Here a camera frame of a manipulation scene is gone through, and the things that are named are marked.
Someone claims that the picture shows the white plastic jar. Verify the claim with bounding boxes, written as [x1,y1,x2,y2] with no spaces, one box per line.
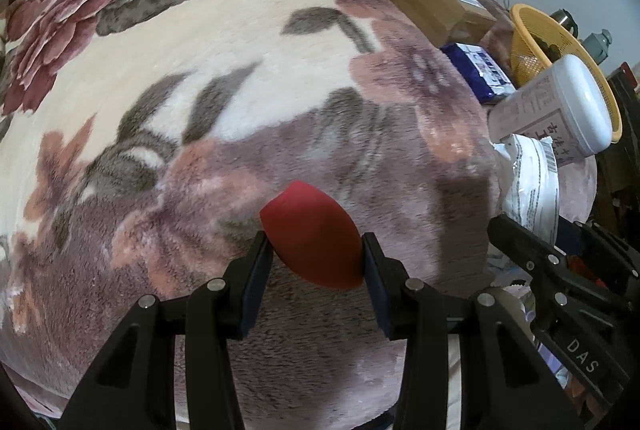
[487,54,613,168]

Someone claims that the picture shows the small dark object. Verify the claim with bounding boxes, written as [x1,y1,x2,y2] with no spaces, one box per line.
[537,37,561,60]

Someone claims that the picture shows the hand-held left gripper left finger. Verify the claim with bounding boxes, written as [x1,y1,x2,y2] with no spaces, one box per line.
[59,231,275,430]

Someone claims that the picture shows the white wipe packet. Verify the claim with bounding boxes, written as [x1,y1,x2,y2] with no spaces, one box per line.
[492,135,561,251]

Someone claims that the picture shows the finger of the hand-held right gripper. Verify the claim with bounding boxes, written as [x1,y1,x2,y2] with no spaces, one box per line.
[557,217,640,305]
[487,214,591,305]

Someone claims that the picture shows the blue white plastic packet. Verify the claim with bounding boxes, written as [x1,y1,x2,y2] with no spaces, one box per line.
[442,42,516,105]

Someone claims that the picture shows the metal kettle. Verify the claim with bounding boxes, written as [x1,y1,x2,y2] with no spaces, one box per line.
[550,10,576,35]

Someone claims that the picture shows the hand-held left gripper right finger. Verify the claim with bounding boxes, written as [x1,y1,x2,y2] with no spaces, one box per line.
[361,232,583,430]

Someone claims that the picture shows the grey thermos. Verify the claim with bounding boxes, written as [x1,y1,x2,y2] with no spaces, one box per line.
[582,28,613,60]

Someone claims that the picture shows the red makeup sponge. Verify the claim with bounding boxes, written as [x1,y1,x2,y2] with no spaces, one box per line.
[259,181,364,289]

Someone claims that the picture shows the yellow plastic basket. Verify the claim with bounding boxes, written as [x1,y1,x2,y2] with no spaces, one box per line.
[509,4,622,143]

